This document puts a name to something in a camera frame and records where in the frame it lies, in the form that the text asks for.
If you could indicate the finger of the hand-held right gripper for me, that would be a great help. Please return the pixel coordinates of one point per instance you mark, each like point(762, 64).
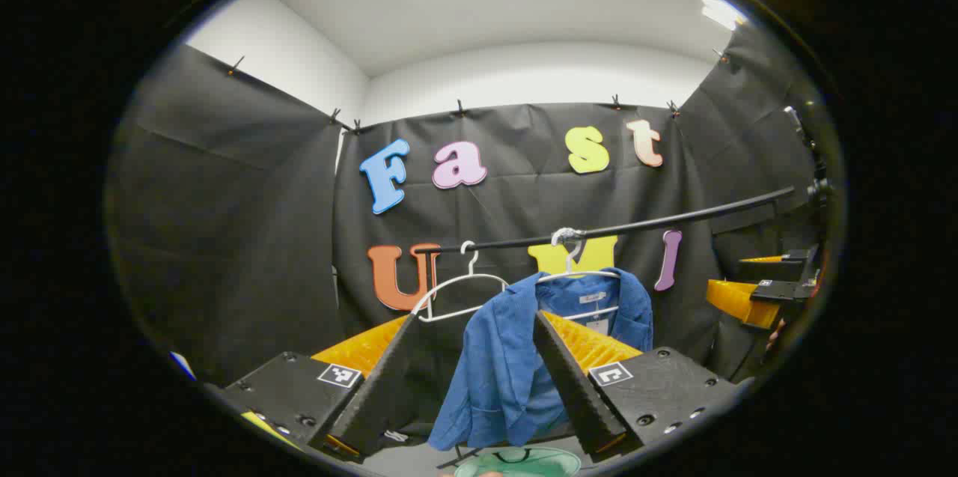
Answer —
point(778, 269)
point(737, 301)

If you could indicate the black clothes rack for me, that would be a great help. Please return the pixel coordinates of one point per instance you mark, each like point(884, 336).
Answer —
point(636, 225)

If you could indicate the black backdrop cloth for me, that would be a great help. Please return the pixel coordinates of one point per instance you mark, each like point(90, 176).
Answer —
point(247, 237)

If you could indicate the small ceiling light panel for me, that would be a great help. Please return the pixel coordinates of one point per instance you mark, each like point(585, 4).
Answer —
point(720, 11)

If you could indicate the green mesh laundry hamper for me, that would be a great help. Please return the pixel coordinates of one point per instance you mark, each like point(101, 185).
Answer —
point(524, 463)

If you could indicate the white plastic hanger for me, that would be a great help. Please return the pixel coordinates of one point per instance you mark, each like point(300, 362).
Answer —
point(473, 265)
point(566, 235)

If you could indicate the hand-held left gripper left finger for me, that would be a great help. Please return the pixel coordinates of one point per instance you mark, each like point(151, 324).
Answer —
point(378, 395)

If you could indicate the blue shirt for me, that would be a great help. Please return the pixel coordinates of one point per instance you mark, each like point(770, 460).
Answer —
point(501, 372)

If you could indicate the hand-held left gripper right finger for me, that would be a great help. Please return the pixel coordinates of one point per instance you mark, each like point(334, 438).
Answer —
point(572, 387)

